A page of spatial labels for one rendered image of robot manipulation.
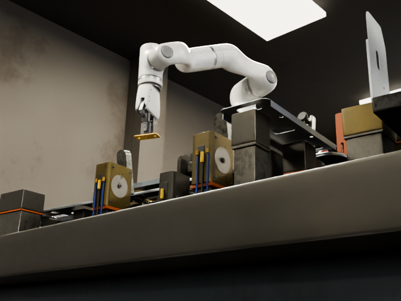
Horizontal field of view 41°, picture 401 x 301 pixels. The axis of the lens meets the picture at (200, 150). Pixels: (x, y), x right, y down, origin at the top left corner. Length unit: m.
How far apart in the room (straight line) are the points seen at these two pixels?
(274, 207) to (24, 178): 4.27
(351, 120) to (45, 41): 4.13
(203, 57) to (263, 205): 1.72
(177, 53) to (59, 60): 3.25
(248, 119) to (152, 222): 0.57
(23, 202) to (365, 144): 1.03
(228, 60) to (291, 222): 1.81
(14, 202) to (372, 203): 1.52
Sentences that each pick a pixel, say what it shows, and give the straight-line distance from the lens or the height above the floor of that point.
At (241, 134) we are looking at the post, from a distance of 0.92.
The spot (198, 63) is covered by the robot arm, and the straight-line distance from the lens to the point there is 1.99.
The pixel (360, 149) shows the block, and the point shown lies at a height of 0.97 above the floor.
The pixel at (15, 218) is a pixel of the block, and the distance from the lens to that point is 1.71.
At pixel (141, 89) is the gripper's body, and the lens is 1.83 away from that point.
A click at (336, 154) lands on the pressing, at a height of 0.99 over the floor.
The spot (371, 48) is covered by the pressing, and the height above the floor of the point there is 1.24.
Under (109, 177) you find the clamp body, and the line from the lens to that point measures 1.41.
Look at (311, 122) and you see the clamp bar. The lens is 1.52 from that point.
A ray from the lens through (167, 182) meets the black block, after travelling 1.27.
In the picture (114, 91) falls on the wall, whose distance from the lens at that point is 5.32.
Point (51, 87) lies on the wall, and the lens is 4.89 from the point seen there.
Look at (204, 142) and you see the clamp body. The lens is 1.17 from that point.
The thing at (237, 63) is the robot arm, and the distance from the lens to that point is 2.10.
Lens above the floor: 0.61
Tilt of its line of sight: 20 degrees up
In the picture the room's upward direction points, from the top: 2 degrees clockwise
